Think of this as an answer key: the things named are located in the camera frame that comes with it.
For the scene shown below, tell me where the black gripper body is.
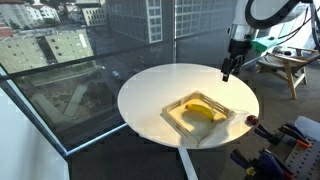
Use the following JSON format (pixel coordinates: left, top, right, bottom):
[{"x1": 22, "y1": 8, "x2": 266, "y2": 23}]
[{"x1": 221, "y1": 38, "x2": 253, "y2": 73}]

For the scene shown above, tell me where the yellow banana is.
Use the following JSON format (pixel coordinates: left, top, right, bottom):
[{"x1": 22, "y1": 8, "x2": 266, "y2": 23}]
[{"x1": 184, "y1": 103, "x2": 216, "y2": 123}]

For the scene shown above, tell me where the shallow wooden tray box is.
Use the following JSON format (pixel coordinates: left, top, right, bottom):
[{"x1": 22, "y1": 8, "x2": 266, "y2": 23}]
[{"x1": 160, "y1": 90, "x2": 237, "y2": 148}]

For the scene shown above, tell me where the wooden lounge chair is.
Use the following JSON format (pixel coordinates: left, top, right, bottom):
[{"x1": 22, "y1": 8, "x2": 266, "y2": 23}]
[{"x1": 255, "y1": 45, "x2": 320, "y2": 100}]

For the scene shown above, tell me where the dark red plum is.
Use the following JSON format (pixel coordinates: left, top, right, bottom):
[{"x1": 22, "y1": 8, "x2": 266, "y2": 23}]
[{"x1": 245, "y1": 114, "x2": 260, "y2": 127}]

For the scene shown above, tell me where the window mullion bar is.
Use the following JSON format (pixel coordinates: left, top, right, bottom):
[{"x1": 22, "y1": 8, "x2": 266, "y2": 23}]
[{"x1": 171, "y1": 0, "x2": 178, "y2": 65}]

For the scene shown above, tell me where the blue clamp with orange tips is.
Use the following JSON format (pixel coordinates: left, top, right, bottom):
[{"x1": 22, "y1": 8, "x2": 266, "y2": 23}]
[{"x1": 254, "y1": 122, "x2": 313, "y2": 150}]

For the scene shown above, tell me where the white table leg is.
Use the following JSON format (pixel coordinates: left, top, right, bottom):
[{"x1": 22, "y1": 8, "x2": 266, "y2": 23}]
[{"x1": 177, "y1": 147, "x2": 199, "y2": 180}]

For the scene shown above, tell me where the blue black clamp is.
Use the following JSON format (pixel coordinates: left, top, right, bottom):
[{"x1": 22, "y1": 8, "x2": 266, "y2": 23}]
[{"x1": 229, "y1": 148, "x2": 296, "y2": 180}]

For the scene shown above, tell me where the perforated metal board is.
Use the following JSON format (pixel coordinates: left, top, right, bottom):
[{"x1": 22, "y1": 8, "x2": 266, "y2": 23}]
[{"x1": 284, "y1": 134, "x2": 320, "y2": 180}]

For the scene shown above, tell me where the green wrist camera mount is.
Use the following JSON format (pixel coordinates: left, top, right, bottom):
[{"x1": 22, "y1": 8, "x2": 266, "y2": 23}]
[{"x1": 250, "y1": 35, "x2": 288, "y2": 54}]

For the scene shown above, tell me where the black camera cable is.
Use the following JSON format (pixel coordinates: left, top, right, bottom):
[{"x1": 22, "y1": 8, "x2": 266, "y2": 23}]
[{"x1": 276, "y1": 6, "x2": 311, "y2": 46}]

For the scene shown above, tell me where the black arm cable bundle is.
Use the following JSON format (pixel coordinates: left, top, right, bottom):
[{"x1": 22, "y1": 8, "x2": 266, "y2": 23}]
[{"x1": 309, "y1": 1, "x2": 320, "y2": 53}]

